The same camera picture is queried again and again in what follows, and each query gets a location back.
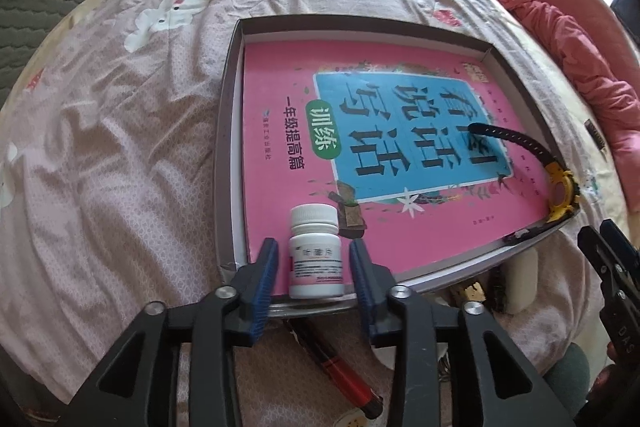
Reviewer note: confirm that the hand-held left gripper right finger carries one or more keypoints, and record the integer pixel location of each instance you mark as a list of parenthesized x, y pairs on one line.
[(361, 287)]

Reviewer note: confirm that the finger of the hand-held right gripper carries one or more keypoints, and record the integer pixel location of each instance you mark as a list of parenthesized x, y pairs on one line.
[(620, 242), (620, 307)]

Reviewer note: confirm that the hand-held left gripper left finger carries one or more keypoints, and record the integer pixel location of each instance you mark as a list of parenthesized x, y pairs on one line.
[(262, 287)]

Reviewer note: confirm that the white pill bottle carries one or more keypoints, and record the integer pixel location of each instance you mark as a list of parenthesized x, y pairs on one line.
[(315, 257)]

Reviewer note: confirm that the red black tube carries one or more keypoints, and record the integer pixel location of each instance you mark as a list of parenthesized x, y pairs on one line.
[(345, 374)]

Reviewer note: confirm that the white earbud case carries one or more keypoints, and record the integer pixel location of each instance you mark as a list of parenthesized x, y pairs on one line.
[(522, 282)]

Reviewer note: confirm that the black box with gold facets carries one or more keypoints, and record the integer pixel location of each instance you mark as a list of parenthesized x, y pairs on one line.
[(467, 294)]

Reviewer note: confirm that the grey shallow cardboard box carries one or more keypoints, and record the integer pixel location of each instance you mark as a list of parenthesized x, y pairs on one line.
[(227, 132)]

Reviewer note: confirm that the dark green round object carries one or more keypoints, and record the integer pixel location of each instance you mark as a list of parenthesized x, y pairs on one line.
[(570, 377)]

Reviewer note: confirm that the black yellow wrist watch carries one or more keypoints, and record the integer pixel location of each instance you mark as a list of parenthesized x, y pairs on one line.
[(552, 172)]

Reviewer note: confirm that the small black flat object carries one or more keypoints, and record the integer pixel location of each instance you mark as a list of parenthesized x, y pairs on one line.
[(596, 134)]

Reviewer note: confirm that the pink book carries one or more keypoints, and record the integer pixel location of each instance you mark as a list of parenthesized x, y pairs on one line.
[(280, 132)]

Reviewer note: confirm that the pink printed bedsheet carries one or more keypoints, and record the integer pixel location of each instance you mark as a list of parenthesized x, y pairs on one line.
[(125, 132)]

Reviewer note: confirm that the coral pink crumpled cloth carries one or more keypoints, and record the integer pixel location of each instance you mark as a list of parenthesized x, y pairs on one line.
[(550, 22)]

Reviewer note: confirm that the black flat screen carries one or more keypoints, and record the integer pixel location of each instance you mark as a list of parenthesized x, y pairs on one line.
[(627, 7)]

